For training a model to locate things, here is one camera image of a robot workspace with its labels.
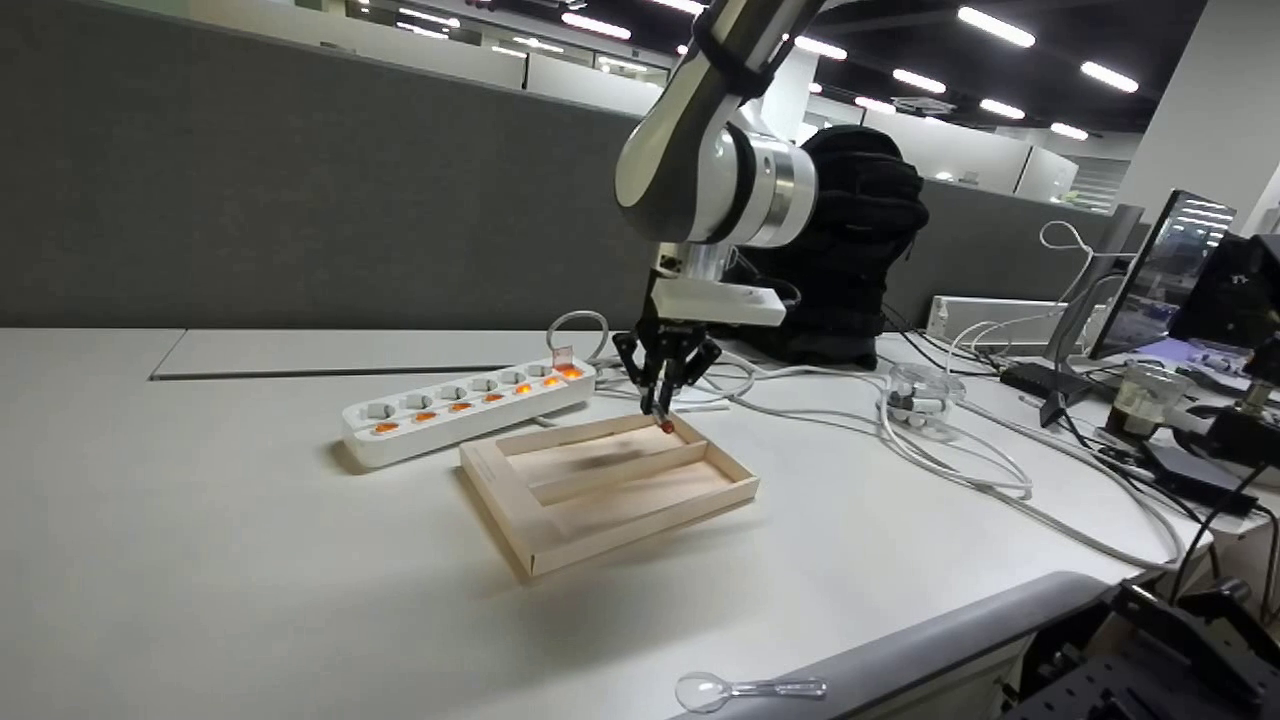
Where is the black perforated board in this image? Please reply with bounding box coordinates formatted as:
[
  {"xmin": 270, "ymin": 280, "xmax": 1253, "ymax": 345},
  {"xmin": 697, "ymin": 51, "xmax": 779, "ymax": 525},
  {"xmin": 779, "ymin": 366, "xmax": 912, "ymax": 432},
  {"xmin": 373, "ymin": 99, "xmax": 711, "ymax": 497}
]
[{"xmin": 995, "ymin": 578, "xmax": 1280, "ymax": 720}]

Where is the black backpack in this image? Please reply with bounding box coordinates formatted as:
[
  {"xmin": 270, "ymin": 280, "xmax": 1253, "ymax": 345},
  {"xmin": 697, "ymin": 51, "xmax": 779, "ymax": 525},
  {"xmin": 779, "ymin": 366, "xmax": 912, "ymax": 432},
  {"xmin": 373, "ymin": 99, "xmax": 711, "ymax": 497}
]
[{"xmin": 720, "ymin": 123, "xmax": 933, "ymax": 371}]

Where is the computer monitor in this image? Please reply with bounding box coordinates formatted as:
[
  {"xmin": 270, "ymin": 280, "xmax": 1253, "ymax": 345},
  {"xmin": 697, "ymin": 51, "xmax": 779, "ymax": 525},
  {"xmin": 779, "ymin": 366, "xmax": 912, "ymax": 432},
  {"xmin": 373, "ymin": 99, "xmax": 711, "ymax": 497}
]
[{"xmin": 1092, "ymin": 189, "xmax": 1240, "ymax": 364}]

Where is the gray partition panel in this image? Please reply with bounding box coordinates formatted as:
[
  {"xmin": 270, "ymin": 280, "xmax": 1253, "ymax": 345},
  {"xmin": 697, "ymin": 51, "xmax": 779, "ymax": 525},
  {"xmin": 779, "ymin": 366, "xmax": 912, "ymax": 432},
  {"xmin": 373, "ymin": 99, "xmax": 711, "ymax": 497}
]
[{"xmin": 0, "ymin": 0, "xmax": 1123, "ymax": 334}]

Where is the long ceiling light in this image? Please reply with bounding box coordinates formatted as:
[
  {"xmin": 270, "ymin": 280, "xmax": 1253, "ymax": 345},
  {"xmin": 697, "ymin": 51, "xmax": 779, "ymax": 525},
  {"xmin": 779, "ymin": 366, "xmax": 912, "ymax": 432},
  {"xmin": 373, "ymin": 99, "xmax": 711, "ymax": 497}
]
[
  {"xmin": 558, "ymin": 9, "xmax": 635, "ymax": 45},
  {"xmin": 952, "ymin": 4, "xmax": 1040, "ymax": 51},
  {"xmin": 1076, "ymin": 56, "xmax": 1144, "ymax": 99}
]

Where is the white hooked cable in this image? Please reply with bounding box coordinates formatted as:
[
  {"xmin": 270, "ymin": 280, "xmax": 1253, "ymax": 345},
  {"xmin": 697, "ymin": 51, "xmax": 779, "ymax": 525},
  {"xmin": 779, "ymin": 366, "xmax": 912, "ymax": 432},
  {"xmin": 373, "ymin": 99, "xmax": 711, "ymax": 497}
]
[{"xmin": 1036, "ymin": 214, "xmax": 1133, "ymax": 350}]

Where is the black cable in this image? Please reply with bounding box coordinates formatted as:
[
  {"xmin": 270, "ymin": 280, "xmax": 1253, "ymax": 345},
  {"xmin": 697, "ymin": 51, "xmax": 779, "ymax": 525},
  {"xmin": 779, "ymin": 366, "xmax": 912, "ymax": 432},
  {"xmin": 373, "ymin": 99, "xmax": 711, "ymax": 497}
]
[{"xmin": 995, "ymin": 354, "xmax": 1280, "ymax": 602}]

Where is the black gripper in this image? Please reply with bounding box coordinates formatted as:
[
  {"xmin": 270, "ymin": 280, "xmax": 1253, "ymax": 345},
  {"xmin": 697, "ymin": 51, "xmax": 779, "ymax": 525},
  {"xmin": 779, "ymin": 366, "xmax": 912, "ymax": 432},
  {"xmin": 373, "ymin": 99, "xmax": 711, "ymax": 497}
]
[{"xmin": 608, "ymin": 310, "xmax": 725, "ymax": 417}]

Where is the clear plastic spoon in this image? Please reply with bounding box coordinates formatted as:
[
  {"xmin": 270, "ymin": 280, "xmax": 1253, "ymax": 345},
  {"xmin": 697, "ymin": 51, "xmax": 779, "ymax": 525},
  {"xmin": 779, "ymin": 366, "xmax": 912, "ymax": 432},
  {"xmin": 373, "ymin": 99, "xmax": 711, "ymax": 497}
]
[{"xmin": 674, "ymin": 666, "xmax": 831, "ymax": 716}]

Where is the white power strip cable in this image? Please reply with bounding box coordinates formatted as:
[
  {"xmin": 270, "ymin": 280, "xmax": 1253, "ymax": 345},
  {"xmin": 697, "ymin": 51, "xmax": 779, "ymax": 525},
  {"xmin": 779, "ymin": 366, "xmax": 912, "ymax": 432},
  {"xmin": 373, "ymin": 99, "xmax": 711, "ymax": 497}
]
[{"xmin": 543, "ymin": 308, "xmax": 754, "ymax": 413}]

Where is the long white cable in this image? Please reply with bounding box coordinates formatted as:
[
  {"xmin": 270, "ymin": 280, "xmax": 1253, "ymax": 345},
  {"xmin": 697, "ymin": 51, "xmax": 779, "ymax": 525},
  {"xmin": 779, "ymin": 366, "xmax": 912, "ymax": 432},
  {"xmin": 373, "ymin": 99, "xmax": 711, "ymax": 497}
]
[{"xmin": 718, "ymin": 354, "xmax": 1190, "ymax": 573}]

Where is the white rectangular box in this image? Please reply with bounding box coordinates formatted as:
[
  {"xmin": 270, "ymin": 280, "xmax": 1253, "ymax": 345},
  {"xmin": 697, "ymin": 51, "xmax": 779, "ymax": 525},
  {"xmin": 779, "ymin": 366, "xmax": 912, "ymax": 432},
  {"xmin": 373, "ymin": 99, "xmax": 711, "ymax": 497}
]
[{"xmin": 926, "ymin": 290, "xmax": 1073, "ymax": 354}]

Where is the clear plastic tape dispenser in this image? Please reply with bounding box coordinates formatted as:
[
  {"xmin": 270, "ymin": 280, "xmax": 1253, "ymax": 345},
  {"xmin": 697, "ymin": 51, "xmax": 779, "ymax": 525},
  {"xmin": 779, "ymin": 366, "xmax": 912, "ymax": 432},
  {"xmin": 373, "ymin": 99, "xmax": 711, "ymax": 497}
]
[{"xmin": 879, "ymin": 364, "xmax": 967, "ymax": 432}]

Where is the white power strip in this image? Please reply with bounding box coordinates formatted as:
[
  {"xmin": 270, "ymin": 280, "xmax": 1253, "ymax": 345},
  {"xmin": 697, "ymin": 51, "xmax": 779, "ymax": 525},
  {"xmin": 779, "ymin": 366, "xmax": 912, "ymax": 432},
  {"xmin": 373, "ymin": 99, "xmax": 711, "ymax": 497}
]
[{"xmin": 335, "ymin": 350, "xmax": 600, "ymax": 471}]

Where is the light wooden frame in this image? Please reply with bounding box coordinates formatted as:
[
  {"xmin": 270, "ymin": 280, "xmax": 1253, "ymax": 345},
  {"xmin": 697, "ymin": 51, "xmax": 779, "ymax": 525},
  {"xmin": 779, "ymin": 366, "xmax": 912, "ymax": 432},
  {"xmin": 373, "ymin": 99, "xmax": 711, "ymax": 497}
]
[{"xmin": 455, "ymin": 409, "xmax": 763, "ymax": 583}]

